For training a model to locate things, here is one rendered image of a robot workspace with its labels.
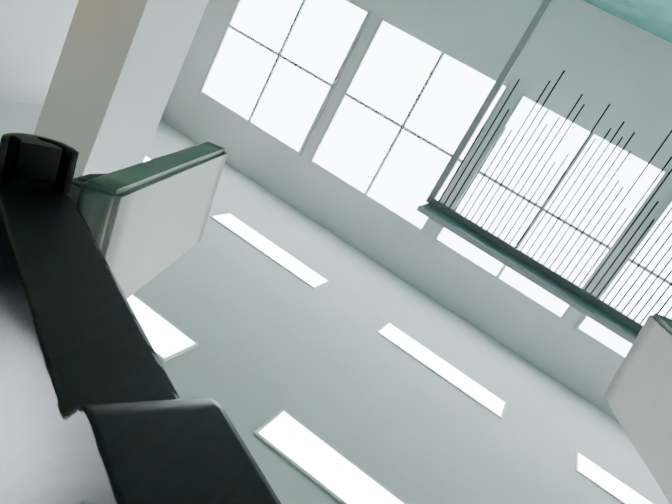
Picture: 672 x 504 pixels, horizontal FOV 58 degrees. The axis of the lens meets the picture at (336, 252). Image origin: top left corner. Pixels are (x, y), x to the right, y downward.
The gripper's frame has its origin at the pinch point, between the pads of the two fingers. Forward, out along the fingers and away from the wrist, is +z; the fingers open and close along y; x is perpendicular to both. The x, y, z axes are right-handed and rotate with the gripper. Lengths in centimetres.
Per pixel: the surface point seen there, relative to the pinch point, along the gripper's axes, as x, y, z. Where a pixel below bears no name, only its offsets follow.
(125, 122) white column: -77, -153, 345
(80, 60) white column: -50, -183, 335
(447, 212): -59, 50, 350
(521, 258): -66, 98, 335
